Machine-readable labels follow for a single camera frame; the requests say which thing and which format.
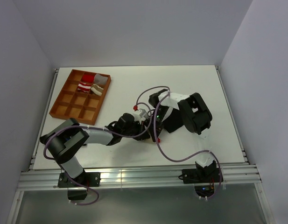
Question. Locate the orange compartment tray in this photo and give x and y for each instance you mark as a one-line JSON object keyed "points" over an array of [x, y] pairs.
{"points": [[71, 103]]}

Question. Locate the red white striped sock roll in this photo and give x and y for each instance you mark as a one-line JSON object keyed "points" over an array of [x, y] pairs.
{"points": [[84, 87]]}

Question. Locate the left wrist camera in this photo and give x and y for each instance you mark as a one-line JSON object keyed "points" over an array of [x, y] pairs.
{"points": [[140, 114]]}

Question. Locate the beige white rolled sock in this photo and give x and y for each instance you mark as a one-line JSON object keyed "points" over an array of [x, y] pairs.
{"points": [[96, 89]]}

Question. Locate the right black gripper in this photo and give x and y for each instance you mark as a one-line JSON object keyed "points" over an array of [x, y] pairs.
{"points": [[158, 128]]}

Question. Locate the grey rolled sock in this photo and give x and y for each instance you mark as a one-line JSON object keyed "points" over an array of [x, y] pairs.
{"points": [[100, 79]]}

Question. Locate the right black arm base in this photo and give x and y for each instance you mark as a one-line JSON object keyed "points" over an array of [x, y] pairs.
{"points": [[204, 181]]}

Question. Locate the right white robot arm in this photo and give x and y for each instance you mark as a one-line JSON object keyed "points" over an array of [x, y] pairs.
{"points": [[196, 118]]}

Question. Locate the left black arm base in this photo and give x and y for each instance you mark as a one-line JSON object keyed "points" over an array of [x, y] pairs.
{"points": [[86, 180]]}

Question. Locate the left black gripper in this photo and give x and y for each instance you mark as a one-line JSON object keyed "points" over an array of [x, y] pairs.
{"points": [[141, 127]]}

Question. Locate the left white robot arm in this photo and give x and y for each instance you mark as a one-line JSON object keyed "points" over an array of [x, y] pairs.
{"points": [[62, 144]]}

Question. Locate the red rolled sock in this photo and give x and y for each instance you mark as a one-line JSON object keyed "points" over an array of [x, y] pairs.
{"points": [[88, 77]]}

